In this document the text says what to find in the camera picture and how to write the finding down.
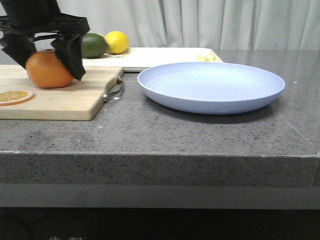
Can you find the wooden cutting board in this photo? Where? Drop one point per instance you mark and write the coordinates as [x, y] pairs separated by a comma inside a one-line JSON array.
[[79, 101]]

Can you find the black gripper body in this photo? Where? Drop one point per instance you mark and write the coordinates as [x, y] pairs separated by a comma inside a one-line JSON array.
[[36, 20]]

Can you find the orange slice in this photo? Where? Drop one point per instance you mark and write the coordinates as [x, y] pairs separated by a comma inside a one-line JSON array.
[[14, 97]]

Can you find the white curtain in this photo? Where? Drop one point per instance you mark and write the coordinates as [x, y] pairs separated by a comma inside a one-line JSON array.
[[213, 24]]

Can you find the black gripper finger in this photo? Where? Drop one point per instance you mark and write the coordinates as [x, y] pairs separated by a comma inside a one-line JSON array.
[[18, 47], [68, 49]]

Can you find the orange fruit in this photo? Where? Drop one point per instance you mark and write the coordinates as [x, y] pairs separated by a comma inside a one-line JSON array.
[[45, 70]]

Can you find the light blue plate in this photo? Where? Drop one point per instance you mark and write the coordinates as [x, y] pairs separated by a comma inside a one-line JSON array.
[[211, 88]]

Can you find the green lime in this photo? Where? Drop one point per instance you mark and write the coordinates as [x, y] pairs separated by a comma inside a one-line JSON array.
[[93, 45]]

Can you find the white serving tray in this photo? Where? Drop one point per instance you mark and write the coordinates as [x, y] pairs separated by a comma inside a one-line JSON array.
[[137, 59]]

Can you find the yellow lemon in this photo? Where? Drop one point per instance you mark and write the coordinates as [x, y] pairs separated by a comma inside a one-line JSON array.
[[117, 42]]

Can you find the pale green slices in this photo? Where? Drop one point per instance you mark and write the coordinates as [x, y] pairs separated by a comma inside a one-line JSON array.
[[206, 58]]

